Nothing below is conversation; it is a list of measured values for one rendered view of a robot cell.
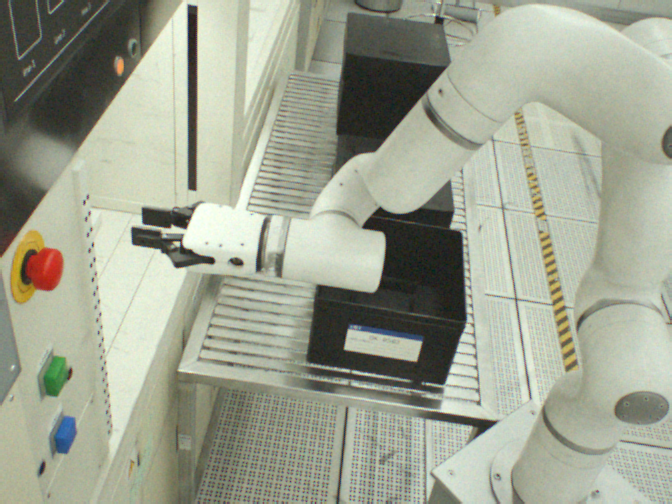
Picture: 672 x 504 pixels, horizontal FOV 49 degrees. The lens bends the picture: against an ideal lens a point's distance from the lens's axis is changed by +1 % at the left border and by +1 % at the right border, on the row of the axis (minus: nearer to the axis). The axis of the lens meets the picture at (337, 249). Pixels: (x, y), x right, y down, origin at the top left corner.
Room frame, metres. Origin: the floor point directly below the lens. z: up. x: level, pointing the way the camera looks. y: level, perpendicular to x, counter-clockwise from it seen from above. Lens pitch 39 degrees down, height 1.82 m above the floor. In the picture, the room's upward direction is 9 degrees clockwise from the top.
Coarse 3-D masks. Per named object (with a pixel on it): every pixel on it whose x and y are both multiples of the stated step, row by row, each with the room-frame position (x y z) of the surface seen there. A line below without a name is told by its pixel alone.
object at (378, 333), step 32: (384, 224) 1.22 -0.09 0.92; (416, 224) 1.22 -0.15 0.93; (416, 256) 1.22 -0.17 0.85; (448, 256) 1.22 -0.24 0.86; (320, 288) 1.16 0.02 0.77; (384, 288) 1.19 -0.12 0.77; (416, 288) 1.20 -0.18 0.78; (448, 288) 1.18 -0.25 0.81; (320, 320) 0.95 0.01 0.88; (352, 320) 0.95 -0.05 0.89; (384, 320) 0.95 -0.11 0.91; (416, 320) 0.95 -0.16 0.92; (448, 320) 0.95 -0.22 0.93; (320, 352) 0.95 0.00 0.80; (352, 352) 0.95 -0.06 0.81; (384, 352) 0.95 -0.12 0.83; (416, 352) 0.95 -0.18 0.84; (448, 352) 0.95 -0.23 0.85
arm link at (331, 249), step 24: (336, 216) 0.80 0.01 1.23; (288, 240) 0.74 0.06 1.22; (312, 240) 0.75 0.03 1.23; (336, 240) 0.75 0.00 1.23; (360, 240) 0.76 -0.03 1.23; (384, 240) 0.77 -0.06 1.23; (288, 264) 0.73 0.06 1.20; (312, 264) 0.73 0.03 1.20; (336, 264) 0.73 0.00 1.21; (360, 264) 0.73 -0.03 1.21; (360, 288) 0.73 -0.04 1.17
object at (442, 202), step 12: (348, 144) 1.61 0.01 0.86; (360, 144) 1.62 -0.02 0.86; (372, 144) 1.63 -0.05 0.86; (336, 156) 1.55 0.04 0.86; (348, 156) 1.56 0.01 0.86; (336, 168) 1.49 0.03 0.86; (444, 192) 1.47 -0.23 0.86; (432, 204) 1.41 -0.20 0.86; (444, 204) 1.42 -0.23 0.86; (384, 216) 1.38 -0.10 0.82; (396, 216) 1.39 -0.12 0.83; (408, 216) 1.39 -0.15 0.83; (420, 216) 1.39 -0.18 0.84; (432, 216) 1.39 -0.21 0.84; (444, 216) 1.39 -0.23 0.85
